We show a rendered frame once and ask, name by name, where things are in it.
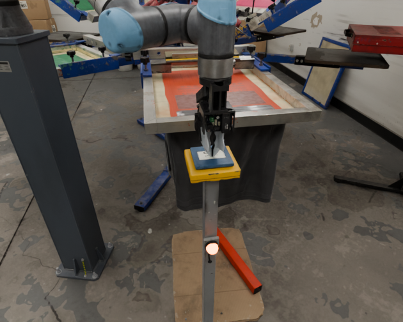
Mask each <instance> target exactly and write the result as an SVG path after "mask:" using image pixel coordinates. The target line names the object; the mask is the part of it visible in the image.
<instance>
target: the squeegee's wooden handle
mask: <svg viewBox="0 0 403 322"><path fill-rule="evenodd" d="M189 52H198V51H197V50H183V51H166V52H164V53H165V59H172V53H189ZM234 56H239V53H238V52H237V50H236V49H234Z"/></svg>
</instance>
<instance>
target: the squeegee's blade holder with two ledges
mask: <svg viewBox="0 0 403 322"><path fill-rule="evenodd" d="M186 58H198V53H197V52H189V53H172V59H186ZM197 64H198V62H185V63H172V65H173V66H177V65H197Z"/></svg>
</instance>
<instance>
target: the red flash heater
mask: <svg viewBox="0 0 403 322"><path fill-rule="evenodd" d="M348 29H350V31H349V33H352V34H353V36H352V38H351V37H348V36H347V41H348V44H349V47H350V48H351V52H366V53H376V54H395V55H403V26H378V25H363V24H349V27H348Z"/></svg>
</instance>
